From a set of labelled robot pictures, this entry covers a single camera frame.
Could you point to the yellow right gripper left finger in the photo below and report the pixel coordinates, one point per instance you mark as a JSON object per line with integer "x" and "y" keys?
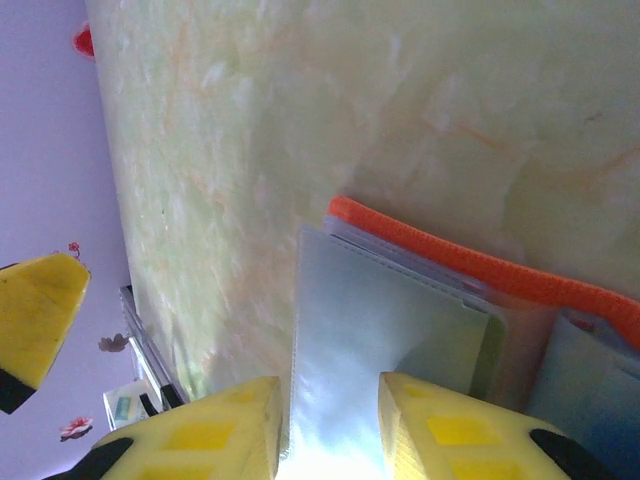
{"x": 200, "y": 435}

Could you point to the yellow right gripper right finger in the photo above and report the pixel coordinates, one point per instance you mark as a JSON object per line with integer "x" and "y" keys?
{"x": 465, "y": 440}

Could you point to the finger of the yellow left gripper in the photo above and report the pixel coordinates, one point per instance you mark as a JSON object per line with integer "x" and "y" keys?
{"x": 40, "y": 310}

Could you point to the white plastic container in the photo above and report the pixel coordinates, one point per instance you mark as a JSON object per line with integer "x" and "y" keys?
{"x": 122, "y": 407}

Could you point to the aluminium side rail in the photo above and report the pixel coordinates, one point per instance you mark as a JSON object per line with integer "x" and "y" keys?
{"x": 150, "y": 350}

